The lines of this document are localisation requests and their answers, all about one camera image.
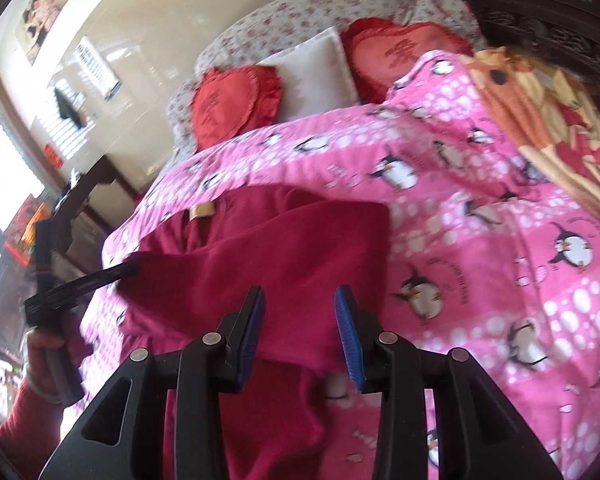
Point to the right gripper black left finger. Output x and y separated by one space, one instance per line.
121 433

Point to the pink penguin quilt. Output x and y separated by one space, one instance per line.
430 207

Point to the dark wooden desk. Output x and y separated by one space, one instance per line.
77 230

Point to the left hand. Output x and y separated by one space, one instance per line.
38 374

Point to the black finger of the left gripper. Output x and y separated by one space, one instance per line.
91 282

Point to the orange plastic crate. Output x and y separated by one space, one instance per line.
41 214

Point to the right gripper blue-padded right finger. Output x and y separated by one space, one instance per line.
480 434

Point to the dark carved wooden headboard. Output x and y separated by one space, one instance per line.
560 32

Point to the floral folded duvet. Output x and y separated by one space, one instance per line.
281 24

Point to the dark cloth hanging on wall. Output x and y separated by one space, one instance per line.
67 111

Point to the white square pillow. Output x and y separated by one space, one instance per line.
315 77

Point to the wall calendar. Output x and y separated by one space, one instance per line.
98 70

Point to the left red heart pillow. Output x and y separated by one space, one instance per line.
227 103

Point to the red heart pillow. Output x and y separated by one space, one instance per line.
227 103
379 52

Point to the right red heart pillow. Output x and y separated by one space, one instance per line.
379 52

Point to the framed wedding photo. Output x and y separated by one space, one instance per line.
34 25

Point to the red paper wall sign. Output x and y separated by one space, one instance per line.
52 156

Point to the orange cartoon blanket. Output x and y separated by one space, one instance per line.
547 113

